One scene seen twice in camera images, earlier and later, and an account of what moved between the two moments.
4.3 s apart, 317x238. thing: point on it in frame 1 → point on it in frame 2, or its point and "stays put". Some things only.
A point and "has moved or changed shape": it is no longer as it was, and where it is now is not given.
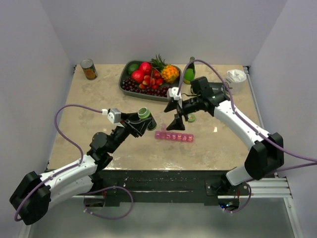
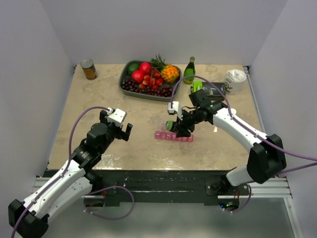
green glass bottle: [190, 71] stays put
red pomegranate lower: [137, 76] stays put
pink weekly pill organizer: [182, 137] stays put
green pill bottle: [143, 112] has moved or changed shape
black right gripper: [177, 124] → [180, 123]
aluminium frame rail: [268, 188] stays put
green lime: [132, 67] stays put
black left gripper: [134, 124] → [121, 134]
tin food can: [89, 69] stays put
